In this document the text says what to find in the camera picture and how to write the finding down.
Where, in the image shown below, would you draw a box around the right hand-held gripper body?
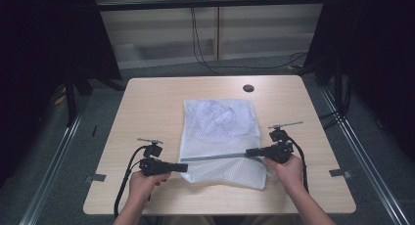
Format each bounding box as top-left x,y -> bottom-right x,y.
264,120 -> 304,165

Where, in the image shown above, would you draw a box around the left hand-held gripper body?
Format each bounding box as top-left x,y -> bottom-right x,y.
136,138 -> 171,177

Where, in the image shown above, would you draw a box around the white mesh laundry bag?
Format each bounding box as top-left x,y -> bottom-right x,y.
177,98 -> 269,191

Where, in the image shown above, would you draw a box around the person's left hand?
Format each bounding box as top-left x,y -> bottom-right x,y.
128,170 -> 172,203

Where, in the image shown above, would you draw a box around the person's right hand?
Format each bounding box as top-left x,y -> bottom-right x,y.
262,154 -> 305,193

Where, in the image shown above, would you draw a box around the white crumpled cloth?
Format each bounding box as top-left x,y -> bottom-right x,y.
195,100 -> 258,138

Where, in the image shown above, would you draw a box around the grey tape piece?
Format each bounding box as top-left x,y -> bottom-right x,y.
328,168 -> 353,180
83,173 -> 108,184

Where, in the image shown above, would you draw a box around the black metal stand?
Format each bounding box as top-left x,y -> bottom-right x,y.
63,67 -> 80,128

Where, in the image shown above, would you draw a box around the yellow floor item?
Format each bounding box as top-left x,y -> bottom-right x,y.
53,93 -> 67,107

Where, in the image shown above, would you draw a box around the black curtain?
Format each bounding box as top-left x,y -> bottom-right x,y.
0,0 -> 123,189
302,0 -> 415,161

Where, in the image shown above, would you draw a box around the black horizontal metal bar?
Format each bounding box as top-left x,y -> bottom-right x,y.
96,0 -> 328,13

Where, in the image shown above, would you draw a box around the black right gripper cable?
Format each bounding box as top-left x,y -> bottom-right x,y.
287,137 -> 310,194

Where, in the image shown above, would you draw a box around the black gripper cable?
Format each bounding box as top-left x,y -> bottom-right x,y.
113,145 -> 149,219
287,137 -> 310,194

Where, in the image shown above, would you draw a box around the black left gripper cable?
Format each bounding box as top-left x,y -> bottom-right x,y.
113,145 -> 149,219

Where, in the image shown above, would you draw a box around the black floor cables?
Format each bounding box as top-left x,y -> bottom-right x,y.
318,67 -> 354,131

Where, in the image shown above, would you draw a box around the metal floor rail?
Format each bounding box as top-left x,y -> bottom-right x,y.
318,86 -> 410,225
19,102 -> 90,225

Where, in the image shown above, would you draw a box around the black wall cable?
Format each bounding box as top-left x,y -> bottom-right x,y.
190,7 -> 308,76

